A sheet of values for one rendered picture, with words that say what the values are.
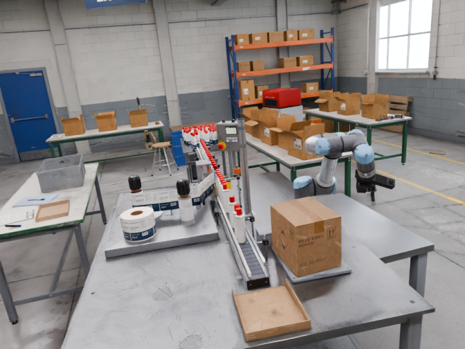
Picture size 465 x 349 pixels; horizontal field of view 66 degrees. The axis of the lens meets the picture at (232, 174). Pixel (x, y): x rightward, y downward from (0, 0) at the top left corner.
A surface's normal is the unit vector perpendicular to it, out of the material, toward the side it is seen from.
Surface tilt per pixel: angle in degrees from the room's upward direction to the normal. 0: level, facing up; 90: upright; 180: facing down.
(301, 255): 90
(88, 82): 90
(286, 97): 90
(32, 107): 90
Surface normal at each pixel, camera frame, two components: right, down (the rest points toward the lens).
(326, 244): 0.29, 0.25
